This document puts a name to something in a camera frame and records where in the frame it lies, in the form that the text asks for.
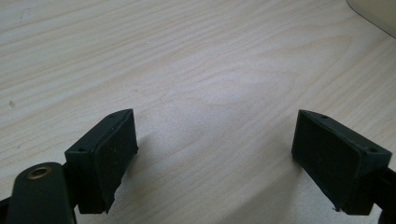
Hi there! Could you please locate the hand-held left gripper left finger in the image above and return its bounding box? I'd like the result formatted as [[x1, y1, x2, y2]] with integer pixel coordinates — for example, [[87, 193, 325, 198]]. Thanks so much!
[[64, 108, 139, 215]]

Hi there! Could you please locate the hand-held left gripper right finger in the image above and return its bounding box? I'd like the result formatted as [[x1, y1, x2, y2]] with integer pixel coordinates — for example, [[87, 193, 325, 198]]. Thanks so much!
[[290, 108, 393, 217]]

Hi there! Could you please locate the cream-coloured object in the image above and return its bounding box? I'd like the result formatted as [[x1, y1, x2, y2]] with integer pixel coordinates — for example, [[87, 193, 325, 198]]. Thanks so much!
[[346, 0, 396, 40]]

